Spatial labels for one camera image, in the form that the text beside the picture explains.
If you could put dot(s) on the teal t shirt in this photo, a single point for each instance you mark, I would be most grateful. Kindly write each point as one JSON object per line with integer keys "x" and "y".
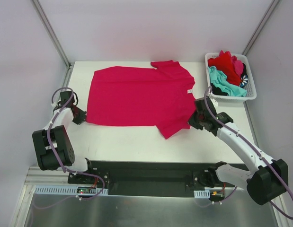
{"x": 219, "y": 79}

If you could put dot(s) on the red t shirt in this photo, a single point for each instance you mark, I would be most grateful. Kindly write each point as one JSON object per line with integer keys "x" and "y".
{"x": 224, "y": 64}

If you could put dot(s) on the white plastic laundry basket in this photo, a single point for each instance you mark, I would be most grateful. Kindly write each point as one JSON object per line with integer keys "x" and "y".
{"x": 249, "y": 87}

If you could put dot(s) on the left aluminium frame post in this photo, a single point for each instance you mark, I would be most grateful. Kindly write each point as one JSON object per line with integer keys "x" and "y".
{"x": 50, "y": 31}

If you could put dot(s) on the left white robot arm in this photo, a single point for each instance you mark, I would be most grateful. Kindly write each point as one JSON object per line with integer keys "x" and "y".
{"x": 52, "y": 144}

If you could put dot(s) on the right white cable duct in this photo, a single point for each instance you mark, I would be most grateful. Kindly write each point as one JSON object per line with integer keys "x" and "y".
{"x": 208, "y": 193}

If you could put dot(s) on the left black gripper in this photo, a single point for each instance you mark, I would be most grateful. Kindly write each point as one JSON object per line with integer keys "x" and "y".
{"x": 80, "y": 115}

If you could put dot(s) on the white cable duct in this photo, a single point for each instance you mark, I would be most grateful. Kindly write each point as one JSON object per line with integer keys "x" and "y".
{"x": 208, "y": 193}
{"x": 69, "y": 190}

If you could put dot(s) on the magenta pink t shirt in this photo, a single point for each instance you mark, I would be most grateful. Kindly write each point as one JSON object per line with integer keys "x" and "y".
{"x": 159, "y": 96}

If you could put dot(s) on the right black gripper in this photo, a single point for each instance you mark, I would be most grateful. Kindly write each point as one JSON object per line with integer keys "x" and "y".
{"x": 195, "y": 120}

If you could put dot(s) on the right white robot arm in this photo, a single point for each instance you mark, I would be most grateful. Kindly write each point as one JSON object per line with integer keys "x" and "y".
{"x": 264, "y": 179}

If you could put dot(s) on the aluminium front rail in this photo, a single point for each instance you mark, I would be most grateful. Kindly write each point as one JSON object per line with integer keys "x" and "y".
{"x": 36, "y": 176}

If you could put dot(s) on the left white cable duct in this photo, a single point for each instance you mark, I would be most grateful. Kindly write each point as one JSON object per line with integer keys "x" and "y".
{"x": 69, "y": 190}

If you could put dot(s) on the right aluminium frame post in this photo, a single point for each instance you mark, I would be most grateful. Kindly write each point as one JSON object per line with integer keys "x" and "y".
{"x": 260, "y": 27}

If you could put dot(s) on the black t shirt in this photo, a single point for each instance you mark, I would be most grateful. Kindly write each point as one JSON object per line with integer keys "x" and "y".
{"x": 218, "y": 91}

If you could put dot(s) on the black white patterned garment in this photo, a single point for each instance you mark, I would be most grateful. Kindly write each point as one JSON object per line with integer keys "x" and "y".
{"x": 243, "y": 80}

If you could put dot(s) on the aluminium frame post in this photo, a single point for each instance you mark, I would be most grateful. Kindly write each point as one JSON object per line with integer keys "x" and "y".
{"x": 260, "y": 27}
{"x": 50, "y": 31}

